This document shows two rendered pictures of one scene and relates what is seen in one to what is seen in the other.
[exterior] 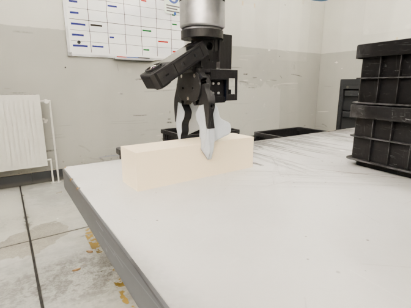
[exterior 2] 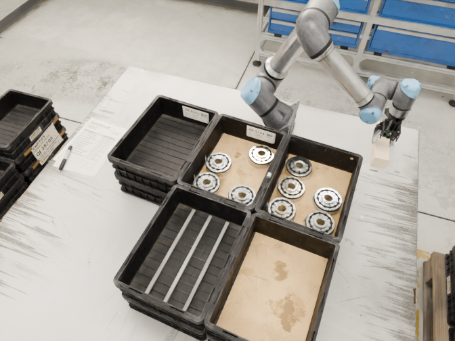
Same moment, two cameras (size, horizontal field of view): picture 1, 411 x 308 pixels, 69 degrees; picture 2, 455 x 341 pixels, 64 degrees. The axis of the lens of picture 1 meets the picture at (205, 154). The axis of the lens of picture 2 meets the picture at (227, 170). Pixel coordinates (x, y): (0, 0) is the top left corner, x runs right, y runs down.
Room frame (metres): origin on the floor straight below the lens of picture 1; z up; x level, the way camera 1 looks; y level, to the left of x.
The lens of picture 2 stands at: (0.99, -1.24, 1.98)
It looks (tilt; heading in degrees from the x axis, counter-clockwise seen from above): 52 degrees down; 142
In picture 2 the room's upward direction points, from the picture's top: straight up
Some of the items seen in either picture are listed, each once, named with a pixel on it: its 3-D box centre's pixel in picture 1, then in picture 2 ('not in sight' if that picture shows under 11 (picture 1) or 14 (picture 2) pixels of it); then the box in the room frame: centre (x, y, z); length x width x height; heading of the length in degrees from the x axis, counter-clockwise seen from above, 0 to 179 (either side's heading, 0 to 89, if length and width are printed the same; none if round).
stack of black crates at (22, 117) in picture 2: not in sight; (25, 143); (-0.91, -1.30, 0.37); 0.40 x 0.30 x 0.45; 124
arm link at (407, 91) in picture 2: not in sight; (405, 94); (0.53, 0.00, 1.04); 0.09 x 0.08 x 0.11; 25
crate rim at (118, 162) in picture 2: not in sight; (166, 135); (0.04, -0.82, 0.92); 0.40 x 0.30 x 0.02; 119
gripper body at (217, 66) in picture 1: (205, 69); (392, 124); (0.54, 0.00, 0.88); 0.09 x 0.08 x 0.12; 126
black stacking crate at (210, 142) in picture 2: not in sight; (234, 166); (0.30, -0.67, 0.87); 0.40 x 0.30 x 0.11; 119
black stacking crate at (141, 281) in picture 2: not in sight; (187, 253); (0.49, -1.02, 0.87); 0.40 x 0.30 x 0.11; 119
